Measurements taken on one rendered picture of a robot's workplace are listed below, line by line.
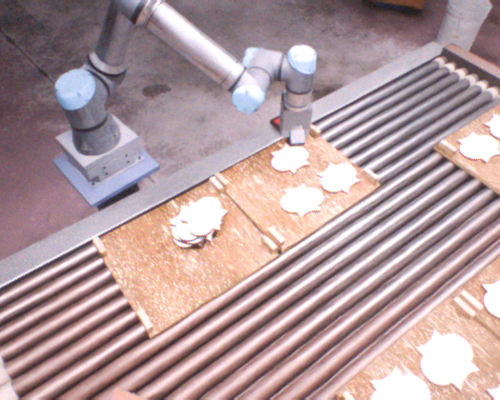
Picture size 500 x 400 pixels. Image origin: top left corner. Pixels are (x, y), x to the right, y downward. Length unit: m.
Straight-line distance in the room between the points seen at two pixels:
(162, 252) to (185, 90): 2.18
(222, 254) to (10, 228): 1.71
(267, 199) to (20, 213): 1.75
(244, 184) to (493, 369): 0.82
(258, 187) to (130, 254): 0.44
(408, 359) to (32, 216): 2.14
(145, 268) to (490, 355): 0.89
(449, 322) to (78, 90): 1.18
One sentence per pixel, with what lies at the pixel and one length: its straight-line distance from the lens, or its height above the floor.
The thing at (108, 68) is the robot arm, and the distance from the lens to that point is 1.47.
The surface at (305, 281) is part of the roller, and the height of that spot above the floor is 0.92.
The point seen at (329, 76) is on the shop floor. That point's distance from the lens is 3.49.
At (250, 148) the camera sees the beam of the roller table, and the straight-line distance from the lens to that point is 1.55.
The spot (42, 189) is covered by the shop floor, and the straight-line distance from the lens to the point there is 2.88.
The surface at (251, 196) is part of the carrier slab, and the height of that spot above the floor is 0.94.
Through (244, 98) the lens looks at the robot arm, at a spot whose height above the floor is 1.31.
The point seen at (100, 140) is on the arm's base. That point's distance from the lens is 1.49.
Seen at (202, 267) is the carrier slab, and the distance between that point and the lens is 1.24.
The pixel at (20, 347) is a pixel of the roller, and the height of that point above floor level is 0.91.
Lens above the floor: 2.00
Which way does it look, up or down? 52 degrees down
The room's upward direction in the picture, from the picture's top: straight up
